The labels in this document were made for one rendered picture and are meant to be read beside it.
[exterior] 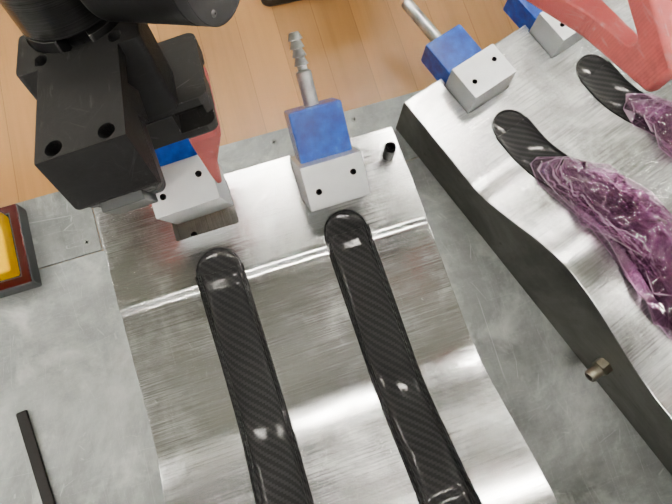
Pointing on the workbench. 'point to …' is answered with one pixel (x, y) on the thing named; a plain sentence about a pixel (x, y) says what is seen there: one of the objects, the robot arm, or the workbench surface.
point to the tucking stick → (35, 458)
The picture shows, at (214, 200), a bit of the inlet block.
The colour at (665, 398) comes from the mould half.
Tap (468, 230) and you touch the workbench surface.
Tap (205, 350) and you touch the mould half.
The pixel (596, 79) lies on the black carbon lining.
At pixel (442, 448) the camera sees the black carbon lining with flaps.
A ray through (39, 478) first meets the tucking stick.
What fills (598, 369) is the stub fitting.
